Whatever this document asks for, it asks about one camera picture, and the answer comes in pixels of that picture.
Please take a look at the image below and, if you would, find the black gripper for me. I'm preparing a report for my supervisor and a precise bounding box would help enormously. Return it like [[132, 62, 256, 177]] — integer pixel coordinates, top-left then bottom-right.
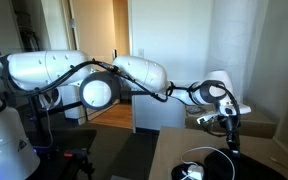
[[222, 116, 240, 151]]

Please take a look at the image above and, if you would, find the black portable bag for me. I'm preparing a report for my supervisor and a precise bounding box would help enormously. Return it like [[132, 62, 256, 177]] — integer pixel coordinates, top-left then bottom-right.
[[171, 148, 287, 180]]

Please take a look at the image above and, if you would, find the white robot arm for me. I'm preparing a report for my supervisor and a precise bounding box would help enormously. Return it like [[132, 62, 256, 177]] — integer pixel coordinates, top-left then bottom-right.
[[0, 50, 242, 180]]

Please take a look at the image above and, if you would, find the cardboard box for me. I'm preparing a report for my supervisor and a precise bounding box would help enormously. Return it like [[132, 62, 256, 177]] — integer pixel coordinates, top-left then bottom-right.
[[185, 105, 277, 139]]

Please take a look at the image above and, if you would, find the black phone on box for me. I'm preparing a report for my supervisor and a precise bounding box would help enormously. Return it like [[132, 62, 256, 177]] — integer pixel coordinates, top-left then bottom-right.
[[186, 106, 205, 114]]

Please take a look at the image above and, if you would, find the white power adapter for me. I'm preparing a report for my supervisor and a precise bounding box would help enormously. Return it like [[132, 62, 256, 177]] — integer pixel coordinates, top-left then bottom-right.
[[187, 165, 204, 180]]

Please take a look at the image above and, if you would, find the white floor lamp shade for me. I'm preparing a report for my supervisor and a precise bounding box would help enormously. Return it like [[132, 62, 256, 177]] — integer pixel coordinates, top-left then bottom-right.
[[206, 0, 257, 102]]

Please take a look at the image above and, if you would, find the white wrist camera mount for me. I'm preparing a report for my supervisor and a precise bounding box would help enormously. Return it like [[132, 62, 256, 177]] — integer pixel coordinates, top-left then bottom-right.
[[196, 103, 251, 124]]

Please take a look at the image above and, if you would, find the white charger cable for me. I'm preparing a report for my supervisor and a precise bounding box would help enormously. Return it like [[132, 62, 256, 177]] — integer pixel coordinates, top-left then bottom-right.
[[180, 146, 236, 180]]

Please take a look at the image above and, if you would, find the white wall light switch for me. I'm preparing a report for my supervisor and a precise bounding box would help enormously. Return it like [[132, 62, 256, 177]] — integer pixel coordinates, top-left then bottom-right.
[[138, 48, 145, 58]]

